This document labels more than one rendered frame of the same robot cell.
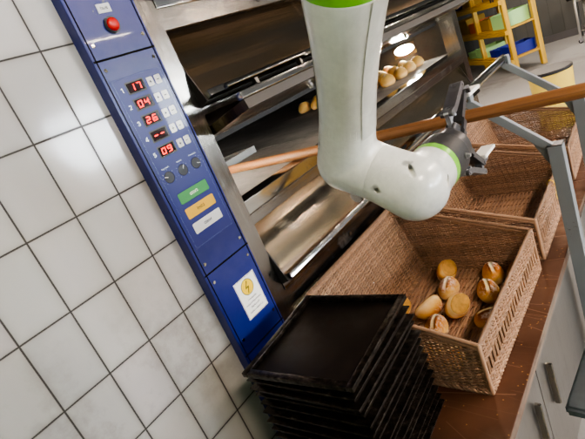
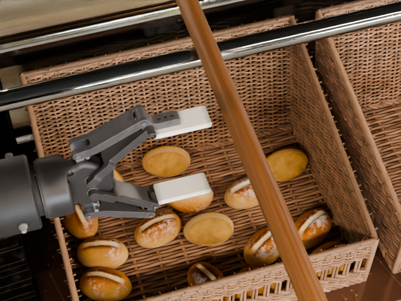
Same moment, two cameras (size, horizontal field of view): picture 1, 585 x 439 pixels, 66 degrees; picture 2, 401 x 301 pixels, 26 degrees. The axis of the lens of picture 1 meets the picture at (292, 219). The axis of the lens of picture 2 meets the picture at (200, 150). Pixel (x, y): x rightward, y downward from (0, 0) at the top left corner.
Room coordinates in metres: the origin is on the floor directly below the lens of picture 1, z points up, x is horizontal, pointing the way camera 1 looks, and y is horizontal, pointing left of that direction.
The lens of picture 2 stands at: (0.37, -0.76, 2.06)
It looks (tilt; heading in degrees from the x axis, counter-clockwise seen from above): 53 degrees down; 28
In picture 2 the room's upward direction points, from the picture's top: straight up
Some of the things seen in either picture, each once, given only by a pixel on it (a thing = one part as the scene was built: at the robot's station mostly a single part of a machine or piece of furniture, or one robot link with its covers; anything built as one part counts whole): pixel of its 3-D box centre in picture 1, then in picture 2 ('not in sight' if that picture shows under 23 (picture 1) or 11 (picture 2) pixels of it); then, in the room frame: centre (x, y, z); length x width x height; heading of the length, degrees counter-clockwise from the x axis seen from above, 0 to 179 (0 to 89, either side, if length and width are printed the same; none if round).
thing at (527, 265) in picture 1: (428, 280); (194, 177); (1.21, -0.31, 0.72); 0.56 x 0.49 x 0.28; 135
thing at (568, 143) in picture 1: (520, 138); not in sight; (2.06, -1.16, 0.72); 0.56 x 0.49 x 0.28; 137
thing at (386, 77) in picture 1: (359, 84); not in sight; (2.53, -0.63, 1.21); 0.61 x 0.48 x 0.06; 45
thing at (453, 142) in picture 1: (438, 160); (14, 193); (0.79, -0.29, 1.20); 0.12 x 0.06 x 0.09; 44
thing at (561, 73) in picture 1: (554, 99); not in sight; (3.84, -2.55, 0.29); 0.36 x 0.36 x 0.57
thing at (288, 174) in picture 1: (383, 106); not in sight; (1.83, -0.52, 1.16); 1.80 x 0.06 x 0.04; 135
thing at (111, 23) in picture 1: (110, 17); not in sight; (1.04, 0.18, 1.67); 0.03 x 0.02 x 0.06; 135
